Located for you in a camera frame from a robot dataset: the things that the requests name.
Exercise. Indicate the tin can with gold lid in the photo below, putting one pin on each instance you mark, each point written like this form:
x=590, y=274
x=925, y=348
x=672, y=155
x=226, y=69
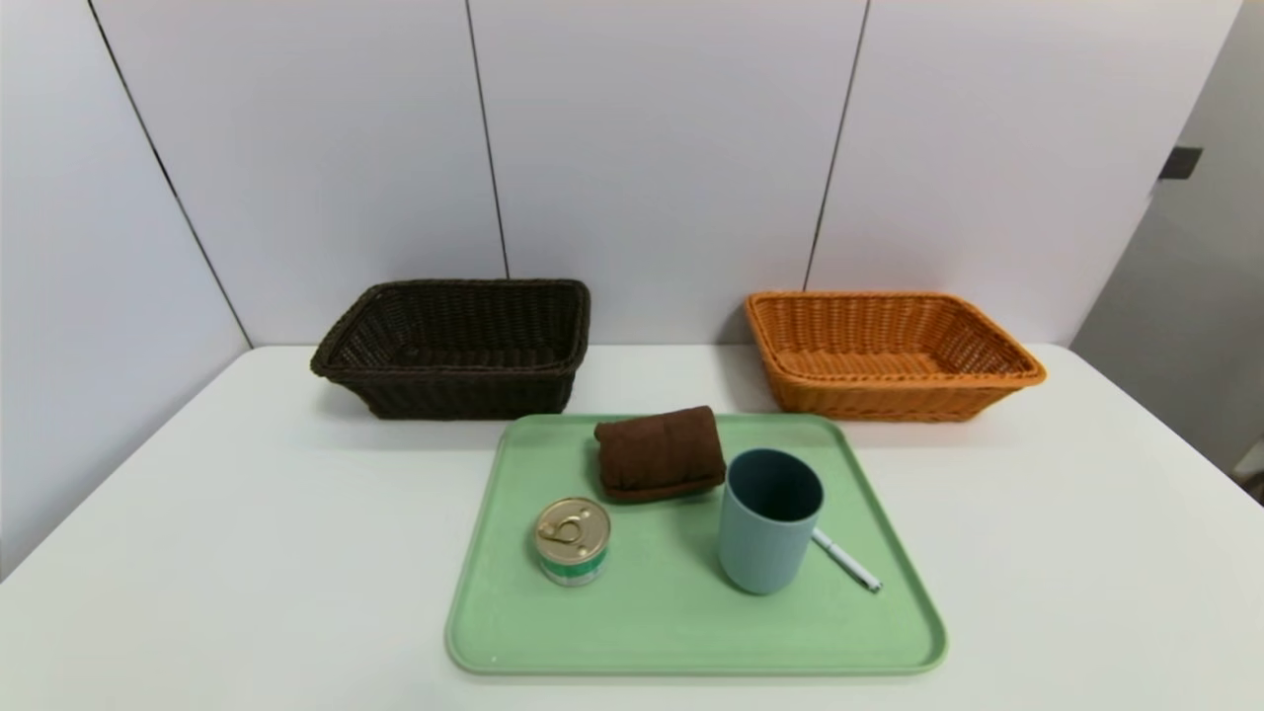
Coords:
x=573, y=538

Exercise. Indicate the white pen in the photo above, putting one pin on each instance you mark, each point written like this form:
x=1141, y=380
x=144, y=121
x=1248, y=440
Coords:
x=849, y=564

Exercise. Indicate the orange wicker basket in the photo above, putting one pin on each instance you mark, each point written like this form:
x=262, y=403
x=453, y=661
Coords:
x=889, y=395

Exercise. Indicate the green plastic tray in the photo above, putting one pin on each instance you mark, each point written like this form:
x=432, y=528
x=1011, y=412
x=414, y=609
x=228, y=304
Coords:
x=671, y=612

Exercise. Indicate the blue-grey plastic cup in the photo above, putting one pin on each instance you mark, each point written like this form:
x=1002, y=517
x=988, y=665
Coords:
x=760, y=553

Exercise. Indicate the dark brown wicker basket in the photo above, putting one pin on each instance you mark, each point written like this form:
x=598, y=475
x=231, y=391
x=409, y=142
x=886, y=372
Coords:
x=464, y=390

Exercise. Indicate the brown towel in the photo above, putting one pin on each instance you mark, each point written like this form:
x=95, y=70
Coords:
x=657, y=452

